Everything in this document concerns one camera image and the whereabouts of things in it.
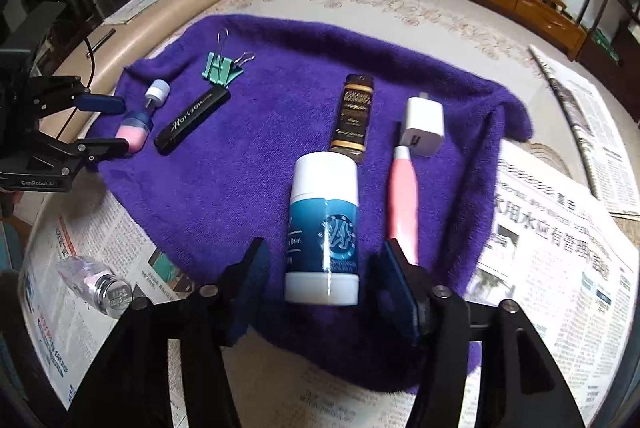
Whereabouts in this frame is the folded newspaper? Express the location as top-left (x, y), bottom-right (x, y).
top-left (527, 44), bottom-right (640, 221)

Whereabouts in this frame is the pink and blue capsule case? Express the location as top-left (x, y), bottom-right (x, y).
top-left (116, 110), bottom-right (151, 153)

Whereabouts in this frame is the black cable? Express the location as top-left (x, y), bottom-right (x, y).
top-left (60, 35), bottom-right (100, 139)

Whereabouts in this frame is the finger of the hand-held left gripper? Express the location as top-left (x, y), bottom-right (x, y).
top-left (32, 133), bottom-right (130, 173)
top-left (27, 76), bottom-right (127, 115)

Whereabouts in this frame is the dark pen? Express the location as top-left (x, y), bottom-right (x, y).
top-left (85, 28), bottom-right (117, 53)

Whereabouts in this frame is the white charger plug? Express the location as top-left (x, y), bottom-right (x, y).
top-left (399, 92), bottom-right (445, 159)

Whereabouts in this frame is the white and blue balm tube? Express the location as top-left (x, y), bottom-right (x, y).
top-left (284, 152), bottom-right (361, 307)

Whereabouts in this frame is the dark shelf unit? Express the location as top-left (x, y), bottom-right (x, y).
top-left (575, 0), bottom-right (640, 68)

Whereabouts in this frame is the printed paper sheet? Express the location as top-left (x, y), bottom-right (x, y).
top-left (102, 0), bottom-right (198, 26)

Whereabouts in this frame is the black and gold box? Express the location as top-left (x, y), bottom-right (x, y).
top-left (330, 74), bottom-right (375, 165)

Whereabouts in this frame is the glass bottle with pills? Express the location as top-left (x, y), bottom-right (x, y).
top-left (56, 256), bottom-right (135, 319)

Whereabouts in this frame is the newspaper sheet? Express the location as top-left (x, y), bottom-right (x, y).
top-left (465, 140), bottom-right (640, 428)

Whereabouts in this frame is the large spread newspaper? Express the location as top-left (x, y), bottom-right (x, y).
top-left (20, 180), bottom-right (481, 428)

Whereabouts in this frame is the purple towel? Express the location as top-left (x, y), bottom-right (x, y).
top-left (97, 14), bottom-right (533, 394)

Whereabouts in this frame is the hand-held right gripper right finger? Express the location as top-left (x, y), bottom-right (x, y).
top-left (381, 239), bottom-right (586, 428)

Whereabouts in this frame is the black rectangular box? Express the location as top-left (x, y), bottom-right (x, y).
top-left (154, 86), bottom-right (232, 156)

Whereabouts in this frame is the beige bench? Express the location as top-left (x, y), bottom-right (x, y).
top-left (37, 0), bottom-right (246, 143)

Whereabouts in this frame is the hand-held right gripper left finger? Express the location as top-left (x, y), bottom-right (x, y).
top-left (65, 237), bottom-right (273, 428)

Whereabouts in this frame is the green binder clip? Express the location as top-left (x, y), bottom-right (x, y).
top-left (201, 29), bottom-right (256, 88)

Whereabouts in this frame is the pink and white pen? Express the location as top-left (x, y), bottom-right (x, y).
top-left (386, 145), bottom-right (421, 266)

